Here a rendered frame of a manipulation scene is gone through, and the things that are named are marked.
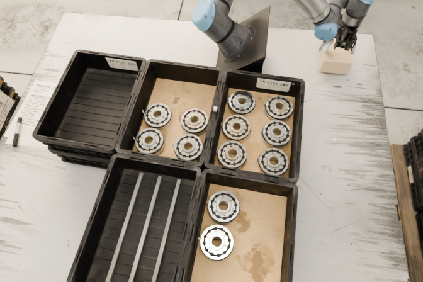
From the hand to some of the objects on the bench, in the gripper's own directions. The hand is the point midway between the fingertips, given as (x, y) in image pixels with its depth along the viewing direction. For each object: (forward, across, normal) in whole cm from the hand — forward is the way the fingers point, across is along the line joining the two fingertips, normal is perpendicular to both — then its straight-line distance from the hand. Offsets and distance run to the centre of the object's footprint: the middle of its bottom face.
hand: (335, 51), depth 140 cm
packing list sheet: (+7, -126, -42) cm, 133 cm away
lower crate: (+7, -93, -44) cm, 103 cm away
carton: (+5, 0, 0) cm, 5 cm away
